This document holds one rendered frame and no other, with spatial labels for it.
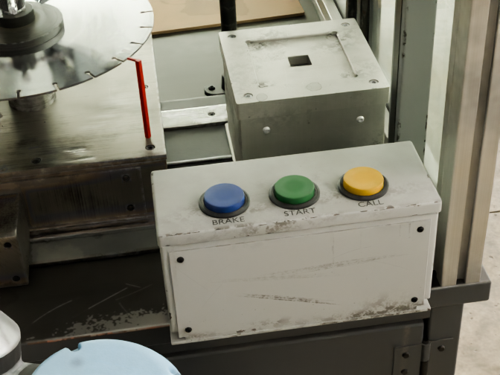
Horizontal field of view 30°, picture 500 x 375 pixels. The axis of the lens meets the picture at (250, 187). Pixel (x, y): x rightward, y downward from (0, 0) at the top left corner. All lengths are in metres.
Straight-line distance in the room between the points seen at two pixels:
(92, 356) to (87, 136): 0.50
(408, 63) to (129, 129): 0.35
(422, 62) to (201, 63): 0.54
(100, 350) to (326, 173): 0.37
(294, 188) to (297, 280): 0.10
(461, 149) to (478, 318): 1.19
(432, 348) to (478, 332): 0.93
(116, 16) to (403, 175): 0.43
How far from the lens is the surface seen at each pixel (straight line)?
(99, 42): 1.12
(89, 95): 1.21
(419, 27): 0.98
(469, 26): 0.87
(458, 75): 0.91
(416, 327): 1.11
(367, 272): 0.97
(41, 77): 1.06
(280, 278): 0.95
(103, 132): 1.14
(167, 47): 1.52
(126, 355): 0.68
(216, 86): 1.39
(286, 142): 1.11
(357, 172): 0.94
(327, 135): 1.11
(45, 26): 1.15
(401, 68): 1.00
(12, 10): 1.12
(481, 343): 2.05
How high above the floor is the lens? 1.46
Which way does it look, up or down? 37 degrees down
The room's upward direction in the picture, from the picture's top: 3 degrees counter-clockwise
